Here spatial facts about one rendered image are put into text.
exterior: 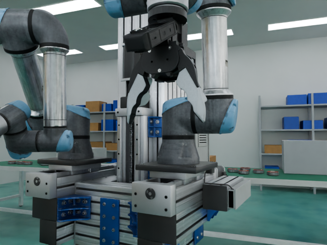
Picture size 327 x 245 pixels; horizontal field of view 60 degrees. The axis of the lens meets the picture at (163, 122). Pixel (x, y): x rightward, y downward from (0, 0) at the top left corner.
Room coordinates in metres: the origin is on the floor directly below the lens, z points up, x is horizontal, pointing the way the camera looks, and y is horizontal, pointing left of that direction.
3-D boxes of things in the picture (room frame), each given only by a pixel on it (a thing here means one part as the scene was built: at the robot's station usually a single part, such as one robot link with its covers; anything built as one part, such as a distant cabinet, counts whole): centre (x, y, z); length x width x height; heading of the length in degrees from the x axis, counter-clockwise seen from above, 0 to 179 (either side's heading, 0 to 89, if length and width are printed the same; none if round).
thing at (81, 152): (1.25, 0.38, 1.09); 0.15 x 0.15 x 0.10
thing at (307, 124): (5.86, -3.06, 1.37); 0.42 x 0.36 x 0.18; 162
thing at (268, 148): (6.12, -2.37, 0.87); 0.40 x 0.36 x 0.17; 160
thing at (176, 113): (1.02, -0.06, 1.20); 0.13 x 0.12 x 0.14; 70
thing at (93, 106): (7.66, 1.82, 1.93); 0.42 x 0.40 x 0.29; 72
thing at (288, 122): (5.99, -2.69, 1.41); 0.42 x 0.28 x 0.26; 162
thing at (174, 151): (1.02, -0.05, 1.09); 0.15 x 0.15 x 0.10
